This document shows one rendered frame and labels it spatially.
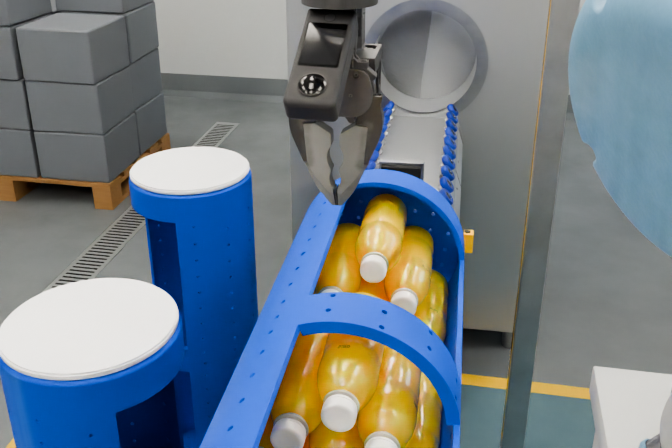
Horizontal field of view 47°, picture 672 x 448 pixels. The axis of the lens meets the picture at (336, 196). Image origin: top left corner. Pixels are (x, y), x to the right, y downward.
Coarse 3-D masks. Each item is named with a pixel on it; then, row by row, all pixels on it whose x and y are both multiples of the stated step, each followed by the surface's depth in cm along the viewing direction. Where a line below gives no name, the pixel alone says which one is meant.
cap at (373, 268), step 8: (368, 256) 114; (376, 256) 114; (368, 264) 113; (376, 264) 113; (384, 264) 113; (360, 272) 114; (368, 272) 114; (376, 272) 113; (384, 272) 113; (368, 280) 114; (376, 280) 114
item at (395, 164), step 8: (384, 160) 175; (392, 160) 175; (400, 160) 175; (408, 160) 175; (416, 160) 175; (424, 160) 175; (384, 168) 173; (392, 168) 173; (400, 168) 172; (408, 168) 172; (416, 168) 172; (416, 176) 173
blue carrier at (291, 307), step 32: (320, 192) 133; (384, 192) 131; (416, 192) 124; (320, 224) 116; (416, 224) 133; (448, 224) 126; (288, 256) 115; (320, 256) 104; (448, 256) 134; (288, 288) 100; (288, 320) 91; (320, 320) 89; (352, 320) 89; (384, 320) 90; (416, 320) 93; (448, 320) 124; (256, 352) 89; (288, 352) 85; (416, 352) 88; (448, 352) 95; (256, 384) 81; (448, 384) 90; (224, 416) 80; (256, 416) 76; (448, 416) 91
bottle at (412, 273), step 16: (416, 240) 127; (432, 240) 131; (400, 256) 122; (416, 256) 122; (432, 256) 128; (400, 272) 118; (416, 272) 118; (384, 288) 120; (400, 288) 116; (416, 288) 117
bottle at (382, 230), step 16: (368, 208) 128; (384, 208) 125; (400, 208) 128; (368, 224) 121; (384, 224) 120; (400, 224) 123; (368, 240) 116; (384, 240) 116; (400, 240) 120; (384, 256) 114
